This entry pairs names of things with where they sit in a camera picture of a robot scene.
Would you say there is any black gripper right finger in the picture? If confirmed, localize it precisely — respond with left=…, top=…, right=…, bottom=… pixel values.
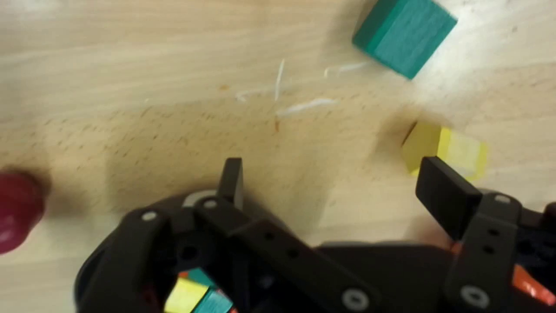
left=416, top=156, right=482, bottom=239

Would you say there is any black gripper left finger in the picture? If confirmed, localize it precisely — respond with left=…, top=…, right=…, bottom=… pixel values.
left=218, top=158, right=244, bottom=208

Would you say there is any yellow block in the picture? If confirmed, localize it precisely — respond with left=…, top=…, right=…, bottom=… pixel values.
left=402, top=119, right=489, bottom=180

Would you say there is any orange red toy apple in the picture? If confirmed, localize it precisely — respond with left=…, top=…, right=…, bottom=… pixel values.
left=450, top=239, right=556, bottom=309

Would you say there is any large teal block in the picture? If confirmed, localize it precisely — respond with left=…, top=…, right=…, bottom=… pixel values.
left=353, top=0, right=457, bottom=79

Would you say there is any red toy radish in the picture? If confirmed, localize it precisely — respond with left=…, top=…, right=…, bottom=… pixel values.
left=0, top=170, right=49, bottom=253

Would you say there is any black bowl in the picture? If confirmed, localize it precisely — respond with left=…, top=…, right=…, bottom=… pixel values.
left=72, top=189, right=245, bottom=313

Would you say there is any small teal block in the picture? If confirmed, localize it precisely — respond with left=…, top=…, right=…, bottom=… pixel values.
left=179, top=267, right=233, bottom=313

